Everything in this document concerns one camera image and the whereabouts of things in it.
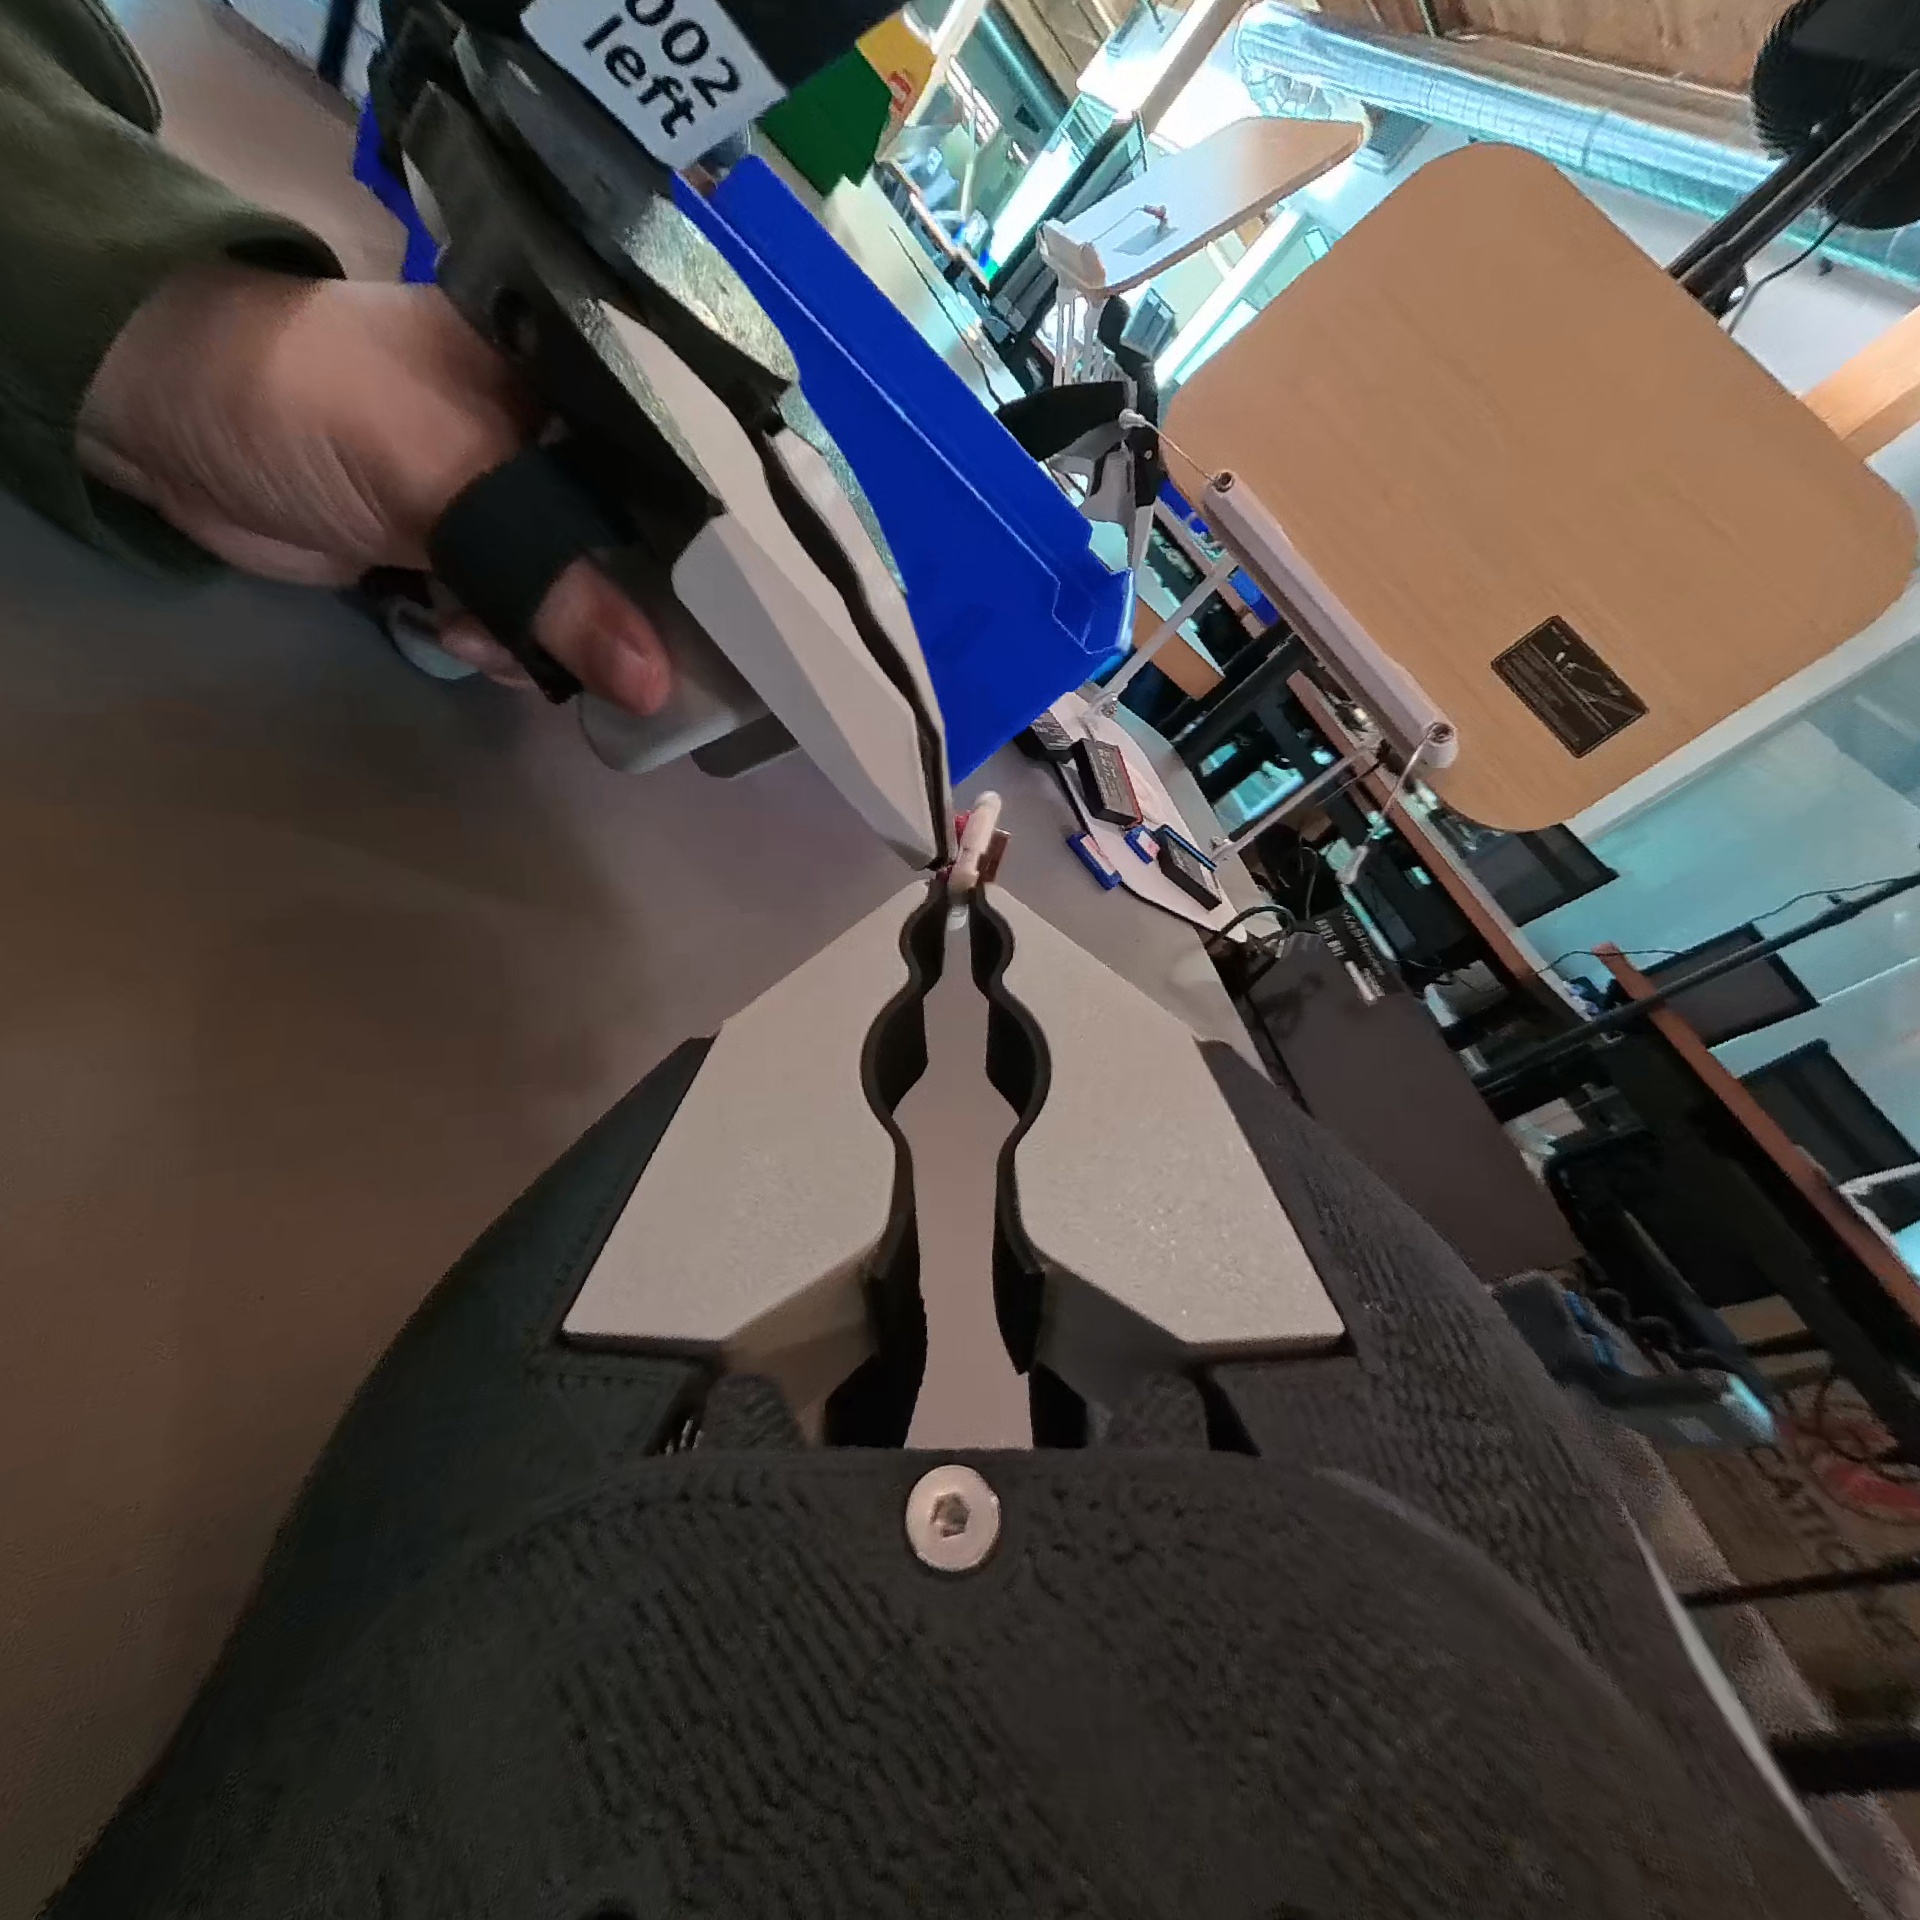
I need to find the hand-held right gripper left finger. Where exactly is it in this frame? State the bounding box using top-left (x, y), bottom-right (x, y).
top-left (559, 879), bottom-right (944, 1449)

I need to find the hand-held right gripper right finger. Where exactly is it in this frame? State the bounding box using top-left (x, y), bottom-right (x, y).
top-left (964, 883), bottom-right (1347, 1451)

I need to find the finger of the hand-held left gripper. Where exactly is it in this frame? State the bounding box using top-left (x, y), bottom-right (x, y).
top-left (597, 294), bottom-right (955, 873)
top-left (772, 428), bottom-right (963, 873)

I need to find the white and red lego assembly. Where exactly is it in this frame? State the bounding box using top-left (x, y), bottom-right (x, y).
top-left (932, 796), bottom-right (1010, 945)

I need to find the person's left forearm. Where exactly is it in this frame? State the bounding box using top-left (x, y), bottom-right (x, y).
top-left (0, 0), bottom-right (349, 579)

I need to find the person's left hand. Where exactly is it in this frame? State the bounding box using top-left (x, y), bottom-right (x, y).
top-left (71, 274), bottom-right (676, 720)

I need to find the blue plastic bin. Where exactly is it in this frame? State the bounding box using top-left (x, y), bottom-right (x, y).
top-left (352, 90), bottom-right (1134, 769)

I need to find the white stand with black clamp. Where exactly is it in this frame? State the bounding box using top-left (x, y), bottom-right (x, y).
top-left (997, 218), bottom-right (1179, 566)

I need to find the green screen panel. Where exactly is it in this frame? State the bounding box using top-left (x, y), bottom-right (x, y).
top-left (756, 46), bottom-right (903, 191)

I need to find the white tray with SD cards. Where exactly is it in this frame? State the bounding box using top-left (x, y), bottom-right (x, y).
top-left (1036, 705), bottom-right (1255, 940)

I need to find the grey power strip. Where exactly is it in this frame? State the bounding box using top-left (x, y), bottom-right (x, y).
top-left (1500, 1271), bottom-right (1787, 1449)

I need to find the wooden desk with black legs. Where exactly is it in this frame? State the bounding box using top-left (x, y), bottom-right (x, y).
top-left (1591, 938), bottom-right (1920, 1442)

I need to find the wooden tabletop tilted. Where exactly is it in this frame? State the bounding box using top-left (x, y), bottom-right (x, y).
top-left (1160, 143), bottom-right (1920, 834)

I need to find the black standing fan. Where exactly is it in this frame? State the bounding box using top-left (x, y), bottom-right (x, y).
top-left (1664, 0), bottom-right (1920, 326)

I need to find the red cable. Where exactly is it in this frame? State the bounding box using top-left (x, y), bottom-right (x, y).
top-left (1768, 1351), bottom-right (1920, 1524)

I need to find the silver ventilation duct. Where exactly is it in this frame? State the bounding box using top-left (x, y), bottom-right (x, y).
top-left (1246, 0), bottom-right (1920, 226)

